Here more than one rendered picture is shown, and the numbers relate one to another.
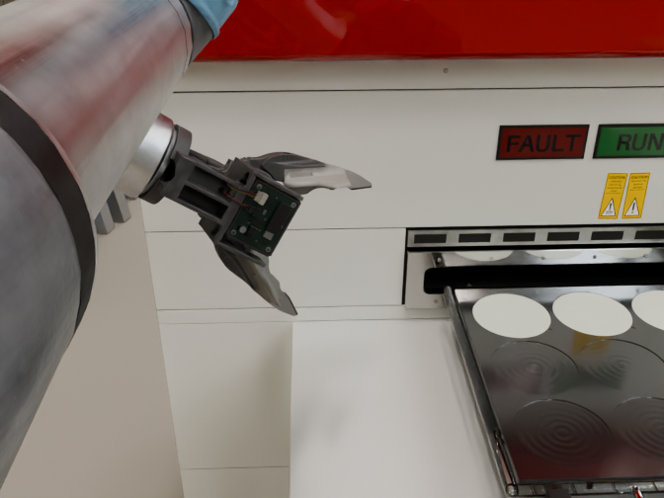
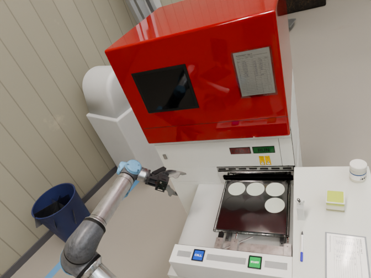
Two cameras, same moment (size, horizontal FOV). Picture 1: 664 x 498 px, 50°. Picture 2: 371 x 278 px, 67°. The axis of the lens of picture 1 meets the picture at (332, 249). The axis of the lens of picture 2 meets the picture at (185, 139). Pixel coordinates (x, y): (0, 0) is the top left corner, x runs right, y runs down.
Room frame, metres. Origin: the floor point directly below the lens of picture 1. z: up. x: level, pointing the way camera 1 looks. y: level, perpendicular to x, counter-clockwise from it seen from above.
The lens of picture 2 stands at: (-0.30, -0.70, 2.12)
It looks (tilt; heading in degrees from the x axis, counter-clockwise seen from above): 33 degrees down; 32
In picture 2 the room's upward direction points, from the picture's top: 21 degrees counter-clockwise
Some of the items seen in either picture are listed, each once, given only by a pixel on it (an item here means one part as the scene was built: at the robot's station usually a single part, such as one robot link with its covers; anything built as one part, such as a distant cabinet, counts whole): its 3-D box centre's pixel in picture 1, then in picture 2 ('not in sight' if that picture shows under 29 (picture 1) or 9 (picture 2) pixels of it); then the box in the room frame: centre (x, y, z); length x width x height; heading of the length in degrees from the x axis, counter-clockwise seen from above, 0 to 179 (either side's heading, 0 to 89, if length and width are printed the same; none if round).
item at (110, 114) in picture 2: not in sight; (131, 119); (1.95, 1.29, 0.68); 0.69 x 0.62 x 1.36; 165
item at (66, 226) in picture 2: not in sight; (65, 217); (0.82, 1.68, 0.29); 0.50 x 0.46 x 0.59; 165
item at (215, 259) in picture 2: not in sight; (229, 267); (0.31, -0.30, 0.89); 0.55 x 0.09 x 0.14; 92
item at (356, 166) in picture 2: not in sight; (358, 171); (0.83, -0.84, 1.01); 0.07 x 0.07 x 0.10
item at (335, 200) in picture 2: not in sight; (335, 201); (0.64, -0.74, 1.00); 0.07 x 0.07 x 0.07; 87
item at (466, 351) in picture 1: (473, 372); (221, 203); (0.67, -0.17, 0.90); 0.37 x 0.01 x 0.01; 2
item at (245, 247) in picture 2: not in sight; (251, 252); (0.41, -0.38, 0.87); 0.36 x 0.08 x 0.03; 92
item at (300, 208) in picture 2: not in sight; (300, 206); (0.58, -0.60, 1.03); 0.06 x 0.04 x 0.13; 2
